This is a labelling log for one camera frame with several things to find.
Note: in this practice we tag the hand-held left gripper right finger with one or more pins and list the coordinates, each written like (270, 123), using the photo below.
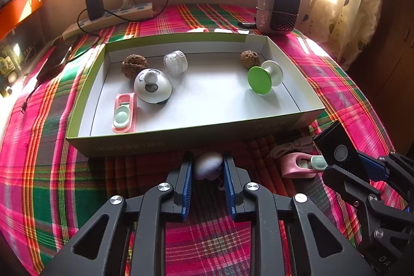
(230, 188)

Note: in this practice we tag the brown walnut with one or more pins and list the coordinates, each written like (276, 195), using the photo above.
(134, 65)
(249, 58)

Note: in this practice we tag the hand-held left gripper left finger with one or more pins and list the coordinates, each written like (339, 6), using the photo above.
(187, 188)

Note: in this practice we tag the orange box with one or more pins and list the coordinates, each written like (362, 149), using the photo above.
(19, 9)

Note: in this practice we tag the white ribbed bottle cap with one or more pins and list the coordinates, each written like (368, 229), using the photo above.
(174, 62)

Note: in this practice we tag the large pink holder green insert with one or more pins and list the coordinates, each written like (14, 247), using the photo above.
(124, 112)

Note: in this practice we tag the white power strip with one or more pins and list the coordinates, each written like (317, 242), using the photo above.
(129, 12)

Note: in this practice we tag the green white spool toy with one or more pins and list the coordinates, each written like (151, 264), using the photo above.
(262, 80)

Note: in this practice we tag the small grey egg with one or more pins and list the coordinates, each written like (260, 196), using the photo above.
(208, 166)

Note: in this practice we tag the small black object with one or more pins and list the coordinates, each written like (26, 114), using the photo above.
(245, 25)

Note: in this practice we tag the small pink holder green insert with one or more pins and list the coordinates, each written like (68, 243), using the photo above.
(296, 165)

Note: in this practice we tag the pink green plaid blanket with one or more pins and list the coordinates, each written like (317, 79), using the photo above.
(48, 182)

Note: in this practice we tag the black charger adapter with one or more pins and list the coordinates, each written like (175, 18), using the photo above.
(94, 6)

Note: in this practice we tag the small grey plug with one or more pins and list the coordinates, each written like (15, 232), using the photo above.
(129, 1)

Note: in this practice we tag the black rectangular device round button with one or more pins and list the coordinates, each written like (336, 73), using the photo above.
(336, 141)

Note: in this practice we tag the green cardboard box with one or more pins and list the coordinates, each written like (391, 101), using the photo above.
(210, 101)

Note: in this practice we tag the white smiley egg toy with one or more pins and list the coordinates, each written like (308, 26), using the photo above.
(152, 91)

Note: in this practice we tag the grey portable speaker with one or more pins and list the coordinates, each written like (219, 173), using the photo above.
(278, 11)

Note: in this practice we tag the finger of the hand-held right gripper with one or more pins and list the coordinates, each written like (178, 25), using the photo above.
(370, 164)
(346, 180)

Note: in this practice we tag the cream dotted curtain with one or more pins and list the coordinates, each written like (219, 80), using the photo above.
(352, 4)

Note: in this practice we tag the black power bank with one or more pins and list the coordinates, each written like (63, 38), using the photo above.
(53, 59)

